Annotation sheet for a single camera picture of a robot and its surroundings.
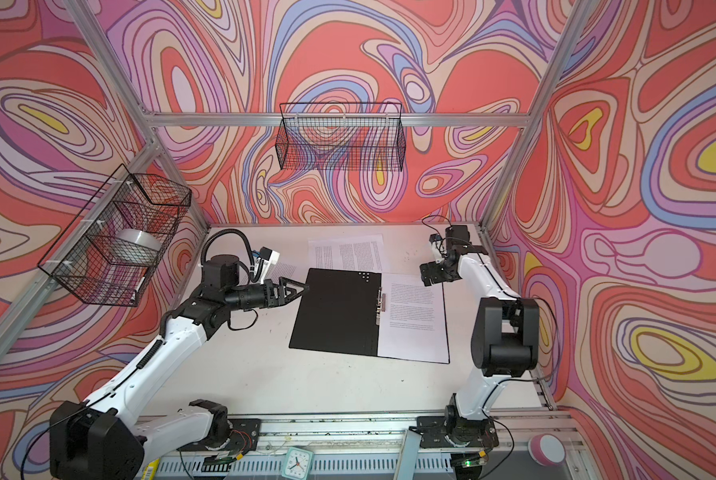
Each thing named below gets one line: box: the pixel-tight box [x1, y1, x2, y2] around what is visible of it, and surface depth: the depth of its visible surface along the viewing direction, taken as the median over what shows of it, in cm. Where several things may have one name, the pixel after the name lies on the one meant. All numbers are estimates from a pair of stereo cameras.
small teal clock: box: [282, 447, 313, 480], surface depth 69 cm
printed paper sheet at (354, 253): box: [308, 234, 386, 273], surface depth 113 cm
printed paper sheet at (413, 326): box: [377, 273, 450, 364], surface depth 95 cm
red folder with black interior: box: [289, 268, 451, 364], surface depth 95 cm
